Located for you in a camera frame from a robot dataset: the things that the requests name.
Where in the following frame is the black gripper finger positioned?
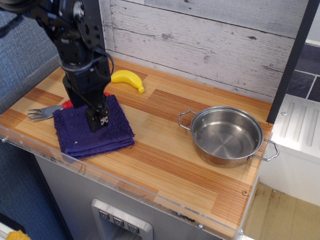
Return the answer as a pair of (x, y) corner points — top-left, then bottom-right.
(98, 104), (110, 128)
(85, 108), (101, 133)

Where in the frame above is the grey dispenser button panel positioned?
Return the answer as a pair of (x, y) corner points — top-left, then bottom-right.
(91, 198), (154, 240)

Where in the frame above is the yellow toy banana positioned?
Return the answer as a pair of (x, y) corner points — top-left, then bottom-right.
(111, 70), (145, 94)

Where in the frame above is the red handled toy fork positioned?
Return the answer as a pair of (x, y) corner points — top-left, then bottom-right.
(27, 91), (113, 122)

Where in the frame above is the white ribbed sink drainboard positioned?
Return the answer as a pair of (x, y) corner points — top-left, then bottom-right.
(271, 94), (320, 158)

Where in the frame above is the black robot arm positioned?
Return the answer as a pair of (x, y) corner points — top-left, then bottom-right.
(0, 0), (114, 132)

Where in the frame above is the yellow object bottom left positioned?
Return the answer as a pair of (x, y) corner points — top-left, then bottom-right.
(6, 230), (31, 240)

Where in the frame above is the clear acrylic edge guard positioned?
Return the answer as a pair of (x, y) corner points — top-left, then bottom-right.
(0, 127), (246, 240)

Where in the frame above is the purple rag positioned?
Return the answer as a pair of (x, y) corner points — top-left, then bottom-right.
(52, 94), (135, 159)

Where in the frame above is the silver steel pot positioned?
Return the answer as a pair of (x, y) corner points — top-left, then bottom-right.
(178, 106), (280, 168)

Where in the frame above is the dark right support post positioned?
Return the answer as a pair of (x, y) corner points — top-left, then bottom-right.
(266, 0), (315, 124)

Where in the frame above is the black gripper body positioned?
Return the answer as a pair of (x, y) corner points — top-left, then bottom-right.
(61, 56), (112, 114)

